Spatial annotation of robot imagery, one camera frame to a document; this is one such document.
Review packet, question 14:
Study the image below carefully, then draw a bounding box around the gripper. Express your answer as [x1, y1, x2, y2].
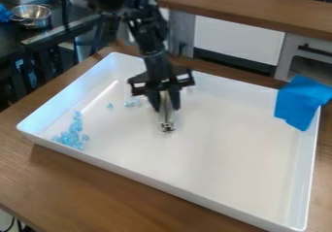
[125, 51, 196, 113]

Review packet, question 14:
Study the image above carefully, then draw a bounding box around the silver metal bar tool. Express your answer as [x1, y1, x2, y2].
[156, 89, 177, 133]

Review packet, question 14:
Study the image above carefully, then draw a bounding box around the pile of blue bits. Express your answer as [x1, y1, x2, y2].
[50, 111, 91, 151]
[105, 96, 145, 111]

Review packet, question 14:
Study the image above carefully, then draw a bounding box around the white tray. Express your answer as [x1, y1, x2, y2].
[16, 51, 323, 232]

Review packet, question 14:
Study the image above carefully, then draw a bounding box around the black side table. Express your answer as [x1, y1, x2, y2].
[0, 0, 110, 111]

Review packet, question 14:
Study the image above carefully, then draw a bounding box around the blue cloth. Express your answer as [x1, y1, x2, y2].
[273, 74, 332, 132]

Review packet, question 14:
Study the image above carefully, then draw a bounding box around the silver metal bowl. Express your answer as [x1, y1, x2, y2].
[9, 4, 55, 30]

